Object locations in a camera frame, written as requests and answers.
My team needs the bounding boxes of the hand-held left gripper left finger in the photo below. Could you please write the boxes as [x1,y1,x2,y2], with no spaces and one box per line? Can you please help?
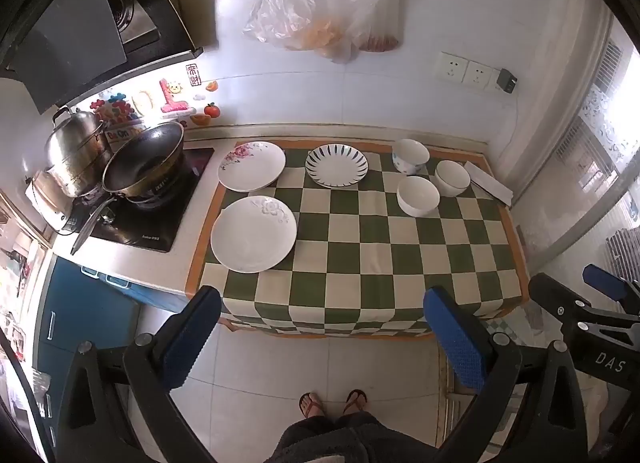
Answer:
[50,285,223,463]

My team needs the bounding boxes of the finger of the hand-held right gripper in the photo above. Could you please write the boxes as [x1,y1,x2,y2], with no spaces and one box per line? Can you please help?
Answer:
[528,272,601,336]
[582,264,640,316]

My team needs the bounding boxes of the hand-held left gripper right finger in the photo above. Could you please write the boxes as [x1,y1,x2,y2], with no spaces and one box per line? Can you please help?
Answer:
[422,285,591,463]

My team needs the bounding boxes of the dark rimmed white bowl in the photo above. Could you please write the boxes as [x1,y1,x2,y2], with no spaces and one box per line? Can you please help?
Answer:
[434,160,472,199]

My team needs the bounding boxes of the grey slatted rack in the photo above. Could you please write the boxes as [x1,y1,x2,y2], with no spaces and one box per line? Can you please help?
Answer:
[602,228,640,274]

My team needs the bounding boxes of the blue kitchen cabinet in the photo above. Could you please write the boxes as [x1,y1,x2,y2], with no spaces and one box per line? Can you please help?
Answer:
[37,255,188,374]

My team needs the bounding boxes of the white embossed flower plate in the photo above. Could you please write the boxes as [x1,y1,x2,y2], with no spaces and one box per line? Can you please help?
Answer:
[210,196,298,274]

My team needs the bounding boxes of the person's right foot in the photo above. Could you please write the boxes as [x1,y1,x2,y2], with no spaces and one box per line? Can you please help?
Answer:
[341,389,368,415]

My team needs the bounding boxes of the person's foot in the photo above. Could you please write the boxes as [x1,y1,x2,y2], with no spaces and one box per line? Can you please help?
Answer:
[341,389,368,415]
[298,392,327,419]

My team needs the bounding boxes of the black glass cooktop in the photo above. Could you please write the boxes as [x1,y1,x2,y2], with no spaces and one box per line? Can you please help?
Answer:
[55,147,216,254]

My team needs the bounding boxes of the white paper stack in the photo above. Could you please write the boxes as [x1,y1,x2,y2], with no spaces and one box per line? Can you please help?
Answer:
[465,160,515,206]

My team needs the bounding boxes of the green checkered tablecloth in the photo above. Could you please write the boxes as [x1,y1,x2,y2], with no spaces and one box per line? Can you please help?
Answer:
[185,138,531,340]

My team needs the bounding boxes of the person's left foot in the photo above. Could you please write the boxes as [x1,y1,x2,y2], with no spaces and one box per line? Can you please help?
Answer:
[298,392,327,419]

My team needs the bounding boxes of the plain white bowl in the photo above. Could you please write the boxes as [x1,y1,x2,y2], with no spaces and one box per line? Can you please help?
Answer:
[396,176,441,218]

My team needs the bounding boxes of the person's dark trousers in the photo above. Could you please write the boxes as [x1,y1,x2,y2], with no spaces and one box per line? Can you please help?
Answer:
[267,410,441,463]

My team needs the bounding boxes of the window with patterned film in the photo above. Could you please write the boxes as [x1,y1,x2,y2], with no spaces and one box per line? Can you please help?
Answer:
[550,18,640,224]

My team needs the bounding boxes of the pink floral white plate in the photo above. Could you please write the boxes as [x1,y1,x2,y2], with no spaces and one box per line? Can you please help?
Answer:
[217,141,287,193]

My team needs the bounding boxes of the black wok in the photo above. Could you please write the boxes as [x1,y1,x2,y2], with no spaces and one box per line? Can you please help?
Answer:
[70,122,187,256]

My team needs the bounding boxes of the blue patterned white bowl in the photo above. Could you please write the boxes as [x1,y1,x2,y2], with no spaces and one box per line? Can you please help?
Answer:
[392,138,431,176]

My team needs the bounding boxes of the blue striped white plate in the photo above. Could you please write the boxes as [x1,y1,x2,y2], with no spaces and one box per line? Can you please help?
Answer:
[305,143,369,189]

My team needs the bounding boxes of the stainless steel pot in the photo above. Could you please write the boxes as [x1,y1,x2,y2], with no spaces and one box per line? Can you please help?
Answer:
[45,107,113,199]

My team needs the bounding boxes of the black plug adapter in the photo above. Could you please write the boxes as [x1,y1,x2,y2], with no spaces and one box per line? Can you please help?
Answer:
[495,68,518,94]

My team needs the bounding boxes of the black range hood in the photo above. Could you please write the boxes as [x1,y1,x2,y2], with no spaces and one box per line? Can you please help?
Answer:
[0,0,203,114]

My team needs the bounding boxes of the white power cable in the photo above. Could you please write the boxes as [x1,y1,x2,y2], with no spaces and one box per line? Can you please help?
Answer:
[500,90,523,159]

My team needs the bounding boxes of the white wall socket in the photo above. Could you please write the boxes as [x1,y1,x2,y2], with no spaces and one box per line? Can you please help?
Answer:
[462,60,496,93]
[434,50,469,84]

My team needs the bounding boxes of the pink wall sticker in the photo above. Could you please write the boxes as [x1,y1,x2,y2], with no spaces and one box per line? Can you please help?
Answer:
[159,79,193,116]

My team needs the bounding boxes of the colourful flower wall sticker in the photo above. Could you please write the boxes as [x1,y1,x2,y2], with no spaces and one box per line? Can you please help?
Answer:
[90,93,143,126]

